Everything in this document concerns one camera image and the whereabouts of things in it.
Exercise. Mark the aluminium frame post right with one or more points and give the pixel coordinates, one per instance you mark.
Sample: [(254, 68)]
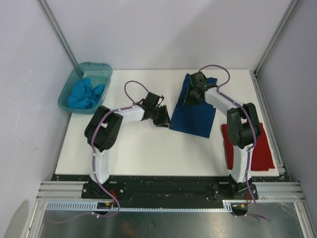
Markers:
[(285, 20)]

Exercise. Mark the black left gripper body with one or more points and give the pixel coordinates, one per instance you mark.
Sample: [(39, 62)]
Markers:
[(155, 115)]

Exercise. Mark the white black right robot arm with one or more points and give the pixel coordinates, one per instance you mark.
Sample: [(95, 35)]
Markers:
[(243, 127)]

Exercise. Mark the aluminium frame post left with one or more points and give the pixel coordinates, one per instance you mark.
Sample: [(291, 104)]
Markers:
[(52, 21)]

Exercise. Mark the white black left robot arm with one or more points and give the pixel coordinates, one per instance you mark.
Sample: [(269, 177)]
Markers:
[(103, 129)]

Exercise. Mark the dark blue t-shirt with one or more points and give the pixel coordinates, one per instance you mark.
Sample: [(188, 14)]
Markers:
[(194, 120)]

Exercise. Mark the aluminium frame post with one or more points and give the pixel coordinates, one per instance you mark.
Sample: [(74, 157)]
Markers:
[(285, 20), (52, 21)]

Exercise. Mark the light blue crumpled t-shirt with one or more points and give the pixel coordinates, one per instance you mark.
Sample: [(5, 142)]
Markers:
[(83, 96)]

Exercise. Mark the grey slotted cable duct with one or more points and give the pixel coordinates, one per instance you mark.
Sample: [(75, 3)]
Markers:
[(94, 206)]

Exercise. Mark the folded red t-shirt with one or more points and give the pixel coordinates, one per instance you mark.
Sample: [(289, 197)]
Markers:
[(261, 158)]

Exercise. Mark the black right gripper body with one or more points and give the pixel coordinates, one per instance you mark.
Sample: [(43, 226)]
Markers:
[(191, 97)]

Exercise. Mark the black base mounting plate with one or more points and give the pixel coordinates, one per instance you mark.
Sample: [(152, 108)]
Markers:
[(168, 191)]

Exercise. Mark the teal plastic bin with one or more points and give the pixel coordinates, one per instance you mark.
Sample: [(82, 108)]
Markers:
[(99, 73)]

